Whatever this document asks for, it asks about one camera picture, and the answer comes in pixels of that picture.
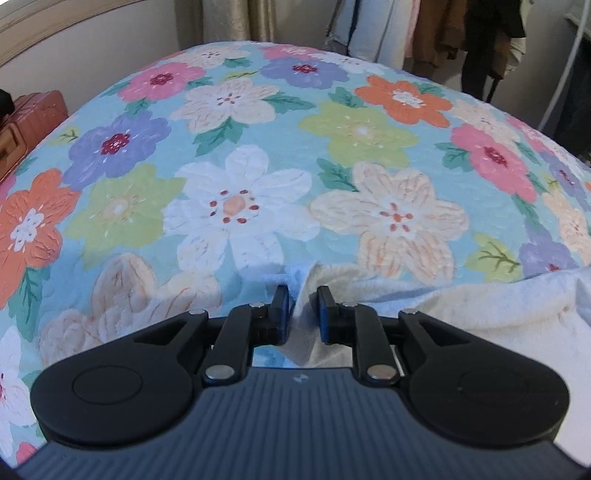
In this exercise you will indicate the black folded cloth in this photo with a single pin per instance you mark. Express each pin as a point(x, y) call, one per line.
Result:
point(4, 104)

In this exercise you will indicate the cream hanging garment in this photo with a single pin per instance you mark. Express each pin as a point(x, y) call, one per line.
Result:
point(512, 55)

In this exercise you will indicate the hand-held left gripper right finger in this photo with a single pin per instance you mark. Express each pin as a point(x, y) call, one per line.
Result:
point(327, 318)

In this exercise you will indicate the beige patterned curtain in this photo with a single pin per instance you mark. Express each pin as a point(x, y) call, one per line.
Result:
point(258, 18)

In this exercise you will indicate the white towel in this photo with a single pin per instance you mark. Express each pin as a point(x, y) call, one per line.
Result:
point(508, 309)

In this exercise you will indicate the white hanging garment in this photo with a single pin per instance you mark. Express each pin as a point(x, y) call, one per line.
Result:
point(369, 27)

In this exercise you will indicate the black hanging garment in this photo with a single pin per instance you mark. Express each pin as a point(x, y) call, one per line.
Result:
point(485, 46)

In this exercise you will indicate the pink hanging garment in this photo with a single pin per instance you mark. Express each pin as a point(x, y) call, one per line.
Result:
point(412, 27)

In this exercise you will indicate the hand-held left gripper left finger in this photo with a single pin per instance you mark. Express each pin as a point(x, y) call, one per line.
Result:
point(279, 318)

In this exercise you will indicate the floral bed cover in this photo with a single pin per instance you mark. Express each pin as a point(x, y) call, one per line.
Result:
point(277, 138)

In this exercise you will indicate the brown hanging jacket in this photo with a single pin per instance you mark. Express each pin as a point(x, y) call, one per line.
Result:
point(438, 32)

